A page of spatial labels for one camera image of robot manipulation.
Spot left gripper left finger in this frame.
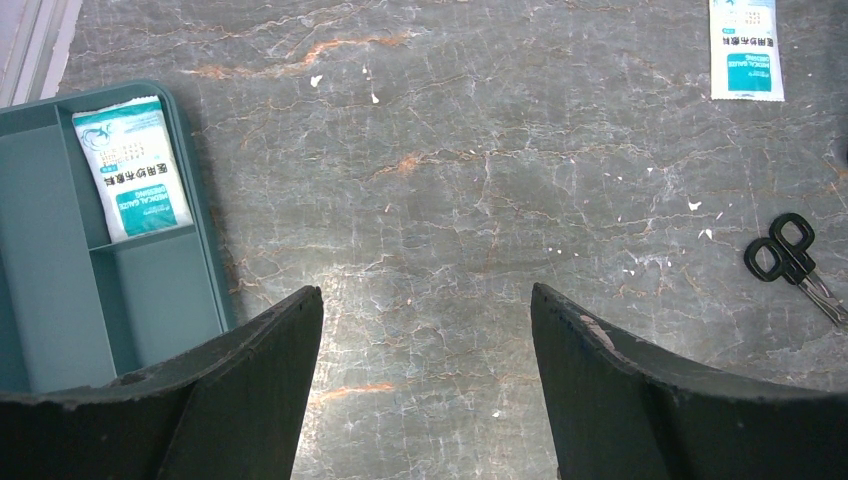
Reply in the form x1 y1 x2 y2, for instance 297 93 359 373
1 286 324 479

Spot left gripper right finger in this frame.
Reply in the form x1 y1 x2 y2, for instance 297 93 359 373
531 283 847 479

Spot teal plastic tray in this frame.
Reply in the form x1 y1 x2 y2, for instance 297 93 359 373
1 80 236 394

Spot black handled scissors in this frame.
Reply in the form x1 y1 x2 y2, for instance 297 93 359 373
743 212 847 330

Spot small teal wipe sachet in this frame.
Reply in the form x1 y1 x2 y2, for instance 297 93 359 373
708 0 785 102

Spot teal label card in tray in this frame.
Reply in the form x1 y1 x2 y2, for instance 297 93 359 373
71 95 193 242

